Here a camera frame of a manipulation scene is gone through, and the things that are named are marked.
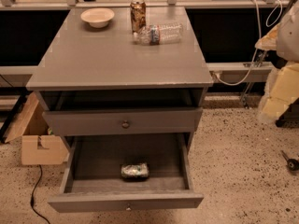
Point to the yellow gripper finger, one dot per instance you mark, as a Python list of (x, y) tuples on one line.
[(268, 41), (280, 91)]

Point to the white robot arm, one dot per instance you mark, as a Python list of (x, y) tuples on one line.
[(288, 37)]

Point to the closed grey upper drawer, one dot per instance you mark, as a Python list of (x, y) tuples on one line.
[(126, 121)]

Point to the brown soda can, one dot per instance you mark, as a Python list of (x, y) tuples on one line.
[(138, 15)]

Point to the grey wooden drawer cabinet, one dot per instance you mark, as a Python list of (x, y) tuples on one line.
[(87, 69)]

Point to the open grey bottom drawer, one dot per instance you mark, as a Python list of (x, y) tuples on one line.
[(92, 179)]

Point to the black caster wheel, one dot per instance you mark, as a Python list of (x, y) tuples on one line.
[(292, 164)]

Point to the clear plastic water bottle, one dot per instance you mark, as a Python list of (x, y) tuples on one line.
[(159, 34)]

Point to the white bowl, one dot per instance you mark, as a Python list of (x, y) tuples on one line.
[(97, 17)]

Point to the cardboard box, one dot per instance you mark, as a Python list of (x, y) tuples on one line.
[(38, 145)]

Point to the grey metal rail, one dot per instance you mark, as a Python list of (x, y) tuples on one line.
[(233, 73)]

